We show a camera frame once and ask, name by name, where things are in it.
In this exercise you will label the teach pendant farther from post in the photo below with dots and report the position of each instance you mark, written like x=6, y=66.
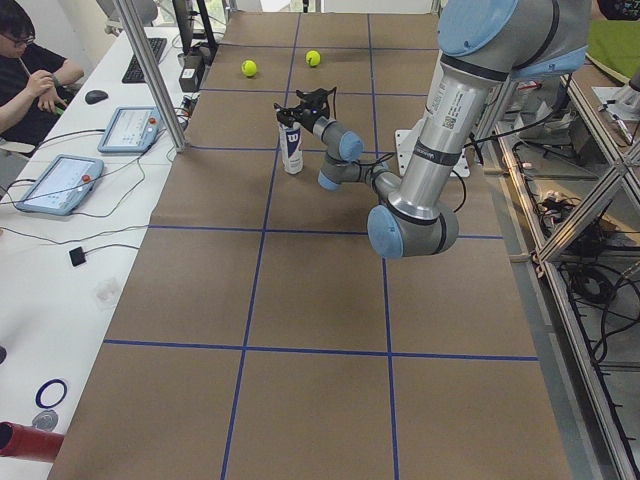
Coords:
x=62, y=186

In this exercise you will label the black computer mouse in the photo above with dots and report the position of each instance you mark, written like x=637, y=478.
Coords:
x=93, y=97

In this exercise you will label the Wilson tennis ball can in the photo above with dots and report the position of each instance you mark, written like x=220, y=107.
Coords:
x=290, y=138

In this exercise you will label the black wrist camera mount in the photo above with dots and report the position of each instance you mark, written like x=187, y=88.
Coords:
x=316, y=99

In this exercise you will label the black monitor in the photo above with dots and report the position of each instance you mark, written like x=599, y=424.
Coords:
x=187, y=14

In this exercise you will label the yellow tennis ball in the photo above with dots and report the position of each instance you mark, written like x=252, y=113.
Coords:
x=313, y=58
x=249, y=68

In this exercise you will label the small black square pad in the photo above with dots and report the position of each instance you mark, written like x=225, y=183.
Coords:
x=77, y=256

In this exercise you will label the teach pendant near post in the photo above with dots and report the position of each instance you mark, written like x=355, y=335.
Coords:
x=131, y=130

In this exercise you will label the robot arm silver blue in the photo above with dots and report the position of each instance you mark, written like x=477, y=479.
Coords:
x=482, y=44

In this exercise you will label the red cylinder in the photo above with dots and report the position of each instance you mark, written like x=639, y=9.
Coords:
x=28, y=443

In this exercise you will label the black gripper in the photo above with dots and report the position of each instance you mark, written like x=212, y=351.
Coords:
x=304, y=118

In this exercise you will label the person in black shirt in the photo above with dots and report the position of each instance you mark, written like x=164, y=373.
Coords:
x=34, y=80

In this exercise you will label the black box with label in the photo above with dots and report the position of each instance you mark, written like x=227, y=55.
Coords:
x=192, y=73

